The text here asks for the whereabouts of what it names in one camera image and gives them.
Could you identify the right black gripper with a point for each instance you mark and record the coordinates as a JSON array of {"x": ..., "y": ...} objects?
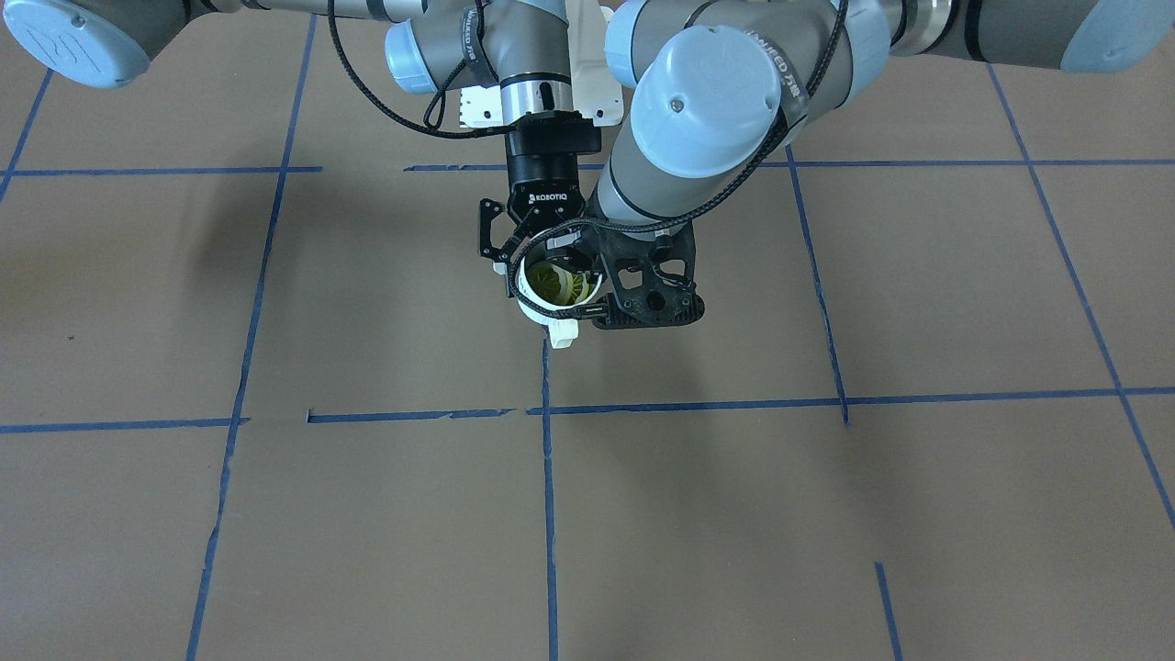
[{"x": 542, "y": 172}]

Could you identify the yellow lemon slice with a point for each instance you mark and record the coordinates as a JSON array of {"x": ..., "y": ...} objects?
[{"x": 555, "y": 286}]

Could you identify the white mug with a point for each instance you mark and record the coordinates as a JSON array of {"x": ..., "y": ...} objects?
[{"x": 561, "y": 332}]

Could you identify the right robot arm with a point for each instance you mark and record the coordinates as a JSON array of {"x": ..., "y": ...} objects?
[{"x": 530, "y": 72}]

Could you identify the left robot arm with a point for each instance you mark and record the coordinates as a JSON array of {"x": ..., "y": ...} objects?
[{"x": 718, "y": 85}]

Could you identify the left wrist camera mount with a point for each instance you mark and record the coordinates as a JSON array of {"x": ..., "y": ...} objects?
[{"x": 652, "y": 281}]

